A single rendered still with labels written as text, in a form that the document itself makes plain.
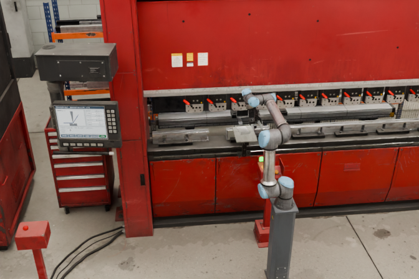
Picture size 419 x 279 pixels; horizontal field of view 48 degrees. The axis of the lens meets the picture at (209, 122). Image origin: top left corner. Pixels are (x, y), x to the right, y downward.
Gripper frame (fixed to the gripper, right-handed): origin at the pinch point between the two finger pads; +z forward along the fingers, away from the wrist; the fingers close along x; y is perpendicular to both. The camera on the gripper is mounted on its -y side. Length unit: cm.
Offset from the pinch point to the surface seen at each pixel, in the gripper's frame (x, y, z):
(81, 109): 95, -65, -76
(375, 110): -84, 101, 60
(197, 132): 60, 17, 5
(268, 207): 14, 0, 83
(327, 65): -56, 60, -16
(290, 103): -19, 47, 8
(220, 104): 34.0, 25.0, -14.3
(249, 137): 14.9, 14.1, 16.1
